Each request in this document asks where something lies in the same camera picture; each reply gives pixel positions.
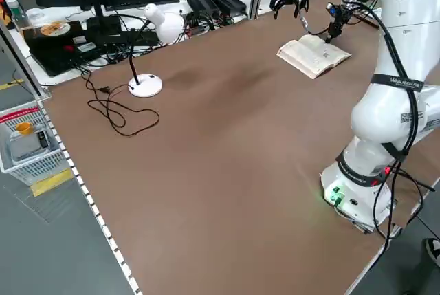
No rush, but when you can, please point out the black flat case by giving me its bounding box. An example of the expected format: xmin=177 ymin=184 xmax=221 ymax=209
xmin=25 ymin=19 xmax=106 ymax=78

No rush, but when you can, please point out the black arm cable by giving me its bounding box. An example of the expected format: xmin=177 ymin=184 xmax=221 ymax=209
xmin=338 ymin=0 xmax=436 ymax=241

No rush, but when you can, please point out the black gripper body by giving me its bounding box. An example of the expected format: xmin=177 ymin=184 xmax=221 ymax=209
xmin=328 ymin=11 xmax=348 ymax=36

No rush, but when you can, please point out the yellow cup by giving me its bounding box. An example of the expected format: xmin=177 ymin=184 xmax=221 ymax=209
xmin=16 ymin=122 xmax=34 ymax=137

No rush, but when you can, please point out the white plastic basket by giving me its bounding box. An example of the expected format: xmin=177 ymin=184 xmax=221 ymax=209
xmin=0 ymin=100 xmax=72 ymax=186

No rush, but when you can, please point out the orange white disc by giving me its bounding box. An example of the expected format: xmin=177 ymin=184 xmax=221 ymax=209
xmin=40 ymin=22 xmax=70 ymax=37

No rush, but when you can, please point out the clear plastic bottle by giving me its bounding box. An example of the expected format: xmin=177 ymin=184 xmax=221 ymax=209
xmin=5 ymin=0 xmax=28 ymax=31

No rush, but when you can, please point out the black finned power box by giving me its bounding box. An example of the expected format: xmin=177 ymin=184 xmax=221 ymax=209
xmin=208 ymin=0 xmax=248 ymax=14
xmin=186 ymin=0 xmax=221 ymax=16

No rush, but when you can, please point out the white desk lamp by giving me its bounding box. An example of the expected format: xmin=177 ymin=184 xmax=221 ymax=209
xmin=128 ymin=3 xmax=185 ymax=98

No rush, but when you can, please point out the white blue cover book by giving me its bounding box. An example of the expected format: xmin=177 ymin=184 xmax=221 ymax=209
xmin=276 ymin=34 xmax=353 ymax=80

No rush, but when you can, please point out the black lamp cable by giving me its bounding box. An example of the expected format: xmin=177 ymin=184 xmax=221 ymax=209
xmin=81 ymin=67 xmax=161 ymax=137

